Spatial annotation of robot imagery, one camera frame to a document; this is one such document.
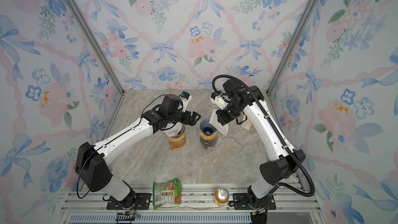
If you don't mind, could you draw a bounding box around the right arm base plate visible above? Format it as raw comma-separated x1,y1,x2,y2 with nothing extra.
228,193,277,211

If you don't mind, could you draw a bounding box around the grey glass dripper cone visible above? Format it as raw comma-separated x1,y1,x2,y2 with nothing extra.
166,123,185,139

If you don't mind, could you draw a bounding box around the coffee filter paper pack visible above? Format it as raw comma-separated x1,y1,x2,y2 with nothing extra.
241,116,252,130

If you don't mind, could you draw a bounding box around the green snack bag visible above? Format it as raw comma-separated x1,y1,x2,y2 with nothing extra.
152,178,181,209

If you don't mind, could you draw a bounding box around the orange soda can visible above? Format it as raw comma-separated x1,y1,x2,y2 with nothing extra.
213,187,230,206

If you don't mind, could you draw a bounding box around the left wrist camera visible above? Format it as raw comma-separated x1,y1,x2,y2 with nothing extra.
179,91,192,112

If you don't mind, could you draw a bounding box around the grey glass carafe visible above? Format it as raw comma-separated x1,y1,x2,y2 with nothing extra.
200,138,218,149

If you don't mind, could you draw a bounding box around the orange glass carafe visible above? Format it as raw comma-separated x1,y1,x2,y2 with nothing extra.
168,135,186,150

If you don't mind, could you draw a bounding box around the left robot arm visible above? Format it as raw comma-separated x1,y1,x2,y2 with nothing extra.
75,91,201,209

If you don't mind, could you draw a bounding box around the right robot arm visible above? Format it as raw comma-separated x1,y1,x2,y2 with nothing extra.
210,75,305,209

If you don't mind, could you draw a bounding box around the blue glass dripper cone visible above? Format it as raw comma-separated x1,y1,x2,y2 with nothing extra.
200,119,217,132

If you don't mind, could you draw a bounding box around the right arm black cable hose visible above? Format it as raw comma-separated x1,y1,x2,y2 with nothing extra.
212,74,315,198

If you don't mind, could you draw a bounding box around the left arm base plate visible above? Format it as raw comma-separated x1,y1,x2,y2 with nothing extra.
106,193,152,211

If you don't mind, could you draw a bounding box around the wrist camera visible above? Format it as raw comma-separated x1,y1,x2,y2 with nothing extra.
210,92,228,110
179,91,192,112

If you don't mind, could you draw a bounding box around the aluminium rail frame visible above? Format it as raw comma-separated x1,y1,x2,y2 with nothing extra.
55,184,326,224

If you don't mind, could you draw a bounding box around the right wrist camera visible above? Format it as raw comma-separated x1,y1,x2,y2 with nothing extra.
210,92,228,110

